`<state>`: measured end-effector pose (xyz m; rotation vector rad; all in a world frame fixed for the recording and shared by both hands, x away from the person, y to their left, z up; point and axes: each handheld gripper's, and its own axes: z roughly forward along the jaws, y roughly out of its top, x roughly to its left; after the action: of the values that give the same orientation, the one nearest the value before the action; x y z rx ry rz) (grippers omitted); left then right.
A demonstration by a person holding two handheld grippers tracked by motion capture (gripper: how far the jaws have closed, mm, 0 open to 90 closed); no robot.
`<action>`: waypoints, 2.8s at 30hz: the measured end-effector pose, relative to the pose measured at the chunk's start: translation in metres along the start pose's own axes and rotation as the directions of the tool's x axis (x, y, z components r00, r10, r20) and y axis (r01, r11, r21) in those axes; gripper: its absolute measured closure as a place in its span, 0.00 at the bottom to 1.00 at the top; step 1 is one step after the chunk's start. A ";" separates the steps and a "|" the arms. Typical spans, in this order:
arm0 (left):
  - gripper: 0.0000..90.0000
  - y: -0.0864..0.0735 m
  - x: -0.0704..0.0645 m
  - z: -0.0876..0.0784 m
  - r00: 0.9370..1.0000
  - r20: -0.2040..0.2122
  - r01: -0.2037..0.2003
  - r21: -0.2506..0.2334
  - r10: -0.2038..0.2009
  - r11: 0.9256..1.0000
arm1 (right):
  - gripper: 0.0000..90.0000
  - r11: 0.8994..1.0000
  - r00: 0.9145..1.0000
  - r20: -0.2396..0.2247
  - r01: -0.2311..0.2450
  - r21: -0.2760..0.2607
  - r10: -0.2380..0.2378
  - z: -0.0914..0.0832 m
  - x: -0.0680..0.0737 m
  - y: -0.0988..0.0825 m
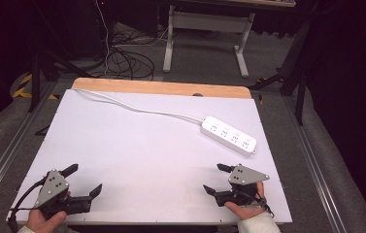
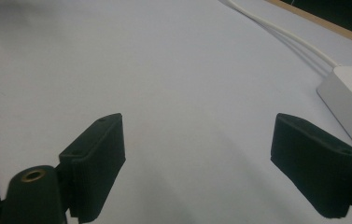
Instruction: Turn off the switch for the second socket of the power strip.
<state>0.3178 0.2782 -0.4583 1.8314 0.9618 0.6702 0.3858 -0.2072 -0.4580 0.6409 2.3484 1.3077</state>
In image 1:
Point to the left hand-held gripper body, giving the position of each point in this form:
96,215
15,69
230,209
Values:
52,187

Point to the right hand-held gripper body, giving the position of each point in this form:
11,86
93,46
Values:
247,177

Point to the person's right hand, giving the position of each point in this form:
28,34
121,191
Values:
247,212

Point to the person's left hand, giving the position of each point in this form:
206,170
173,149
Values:
39,222

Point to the white power strip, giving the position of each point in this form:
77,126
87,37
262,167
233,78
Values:
229,136

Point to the black metal stand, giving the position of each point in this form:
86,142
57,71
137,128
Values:
300,97
35,82

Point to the yellow and black floor tape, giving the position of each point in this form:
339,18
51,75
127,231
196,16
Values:
25,80

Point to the aluminium floor rail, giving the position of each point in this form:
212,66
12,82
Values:
9,152
313,174

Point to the white metal desk frame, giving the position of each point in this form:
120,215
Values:
209,21

